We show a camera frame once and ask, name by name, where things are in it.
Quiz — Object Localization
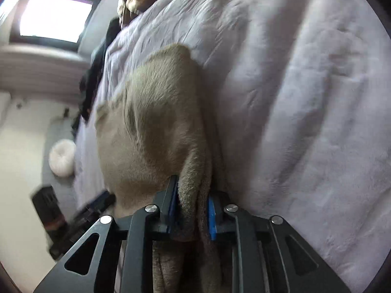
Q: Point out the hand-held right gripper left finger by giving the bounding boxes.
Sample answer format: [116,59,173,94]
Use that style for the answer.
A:
[33,175,179,293]

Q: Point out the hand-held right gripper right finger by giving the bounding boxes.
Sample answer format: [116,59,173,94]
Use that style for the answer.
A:
[208,191,352,293]

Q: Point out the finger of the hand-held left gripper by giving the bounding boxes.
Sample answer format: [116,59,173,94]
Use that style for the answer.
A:
[75,189,117,220]

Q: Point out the brown knit sweater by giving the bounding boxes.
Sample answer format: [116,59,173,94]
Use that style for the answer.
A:
[95,43,233,293]

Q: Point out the round white pleated cushion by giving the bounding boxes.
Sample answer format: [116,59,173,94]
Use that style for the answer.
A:
[49,139,76,177]

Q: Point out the lilac fleece blanket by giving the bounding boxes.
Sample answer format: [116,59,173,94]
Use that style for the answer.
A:
[75,21,387,292]

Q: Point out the black garment pile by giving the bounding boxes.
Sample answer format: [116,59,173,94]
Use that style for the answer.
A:
[72,17,121,135]

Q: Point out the grey curtain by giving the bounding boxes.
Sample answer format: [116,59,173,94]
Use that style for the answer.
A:
[0,44,92,98]

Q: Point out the bright window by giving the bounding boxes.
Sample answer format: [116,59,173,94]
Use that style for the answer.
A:
[18,0,94,43]

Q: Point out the lilac quilted bedspread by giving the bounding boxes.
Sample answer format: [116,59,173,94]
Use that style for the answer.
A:
[105,0,352,77]

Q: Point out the striped beige brown blanket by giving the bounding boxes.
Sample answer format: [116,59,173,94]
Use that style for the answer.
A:
[118,0,172,26]

